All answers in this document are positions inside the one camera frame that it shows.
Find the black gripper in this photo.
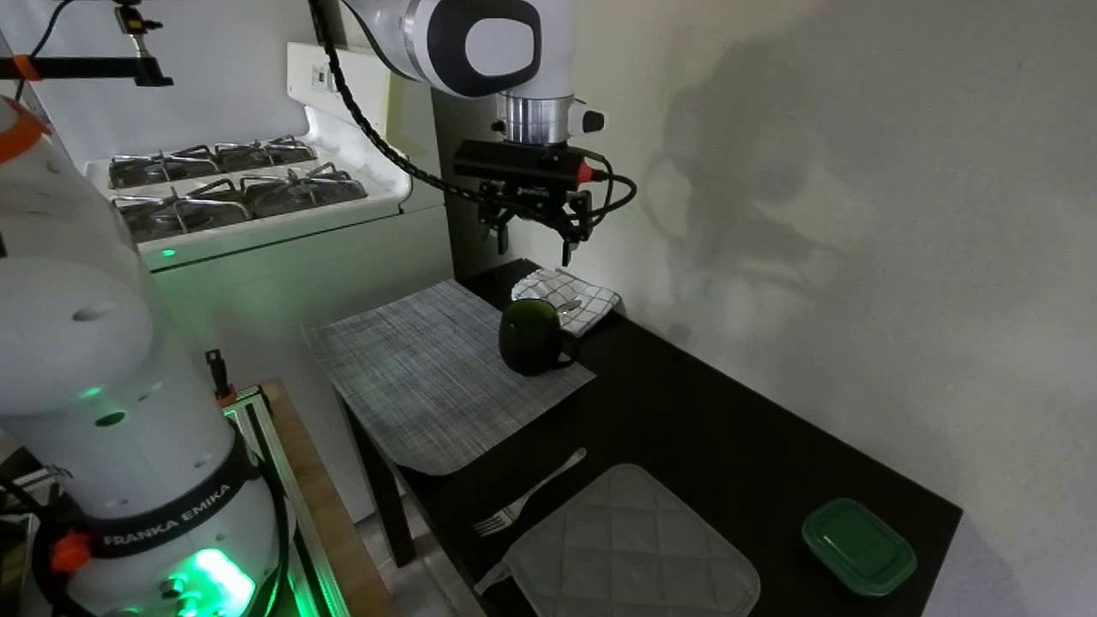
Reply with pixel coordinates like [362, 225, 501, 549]
[474, 175, 601, 272]

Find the white checkered dish cloth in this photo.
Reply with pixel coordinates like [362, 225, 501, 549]
[508, 264, 625, 343]

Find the dark green mug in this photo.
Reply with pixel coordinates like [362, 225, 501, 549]
[496, 299, 578, 379]

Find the grey woven placemat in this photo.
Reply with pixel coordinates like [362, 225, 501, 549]
[313, 277, 601, 479]

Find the white gas stove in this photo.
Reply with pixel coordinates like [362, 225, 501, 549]
[81, 40, 458, 528]

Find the black table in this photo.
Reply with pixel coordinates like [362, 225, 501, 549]
[328, 256, 968, 617]

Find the silver metal fork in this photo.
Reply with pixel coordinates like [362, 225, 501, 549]
[474, 445, 589, 542]

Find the black vertical pole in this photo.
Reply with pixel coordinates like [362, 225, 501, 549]
[306, 0, 350, 48]

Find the grey quilted pot holder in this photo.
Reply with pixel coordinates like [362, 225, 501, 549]
[505, 459, 764, 617]

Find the green plastic container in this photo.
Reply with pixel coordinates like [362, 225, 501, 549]
[800, 494, 922, 601]

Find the orange base clamp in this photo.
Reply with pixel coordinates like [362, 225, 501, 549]
[47, 528, 96, 579]

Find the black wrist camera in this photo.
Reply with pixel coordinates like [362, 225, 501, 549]
[453, 138, 601, 186]

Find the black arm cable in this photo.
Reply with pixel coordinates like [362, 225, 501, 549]
[306, 0, 642, 223]

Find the wooden rail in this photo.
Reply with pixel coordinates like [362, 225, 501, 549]
[258, 379, 398, 617]

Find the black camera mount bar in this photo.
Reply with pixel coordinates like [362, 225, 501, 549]
[0, 0, 177, 90]

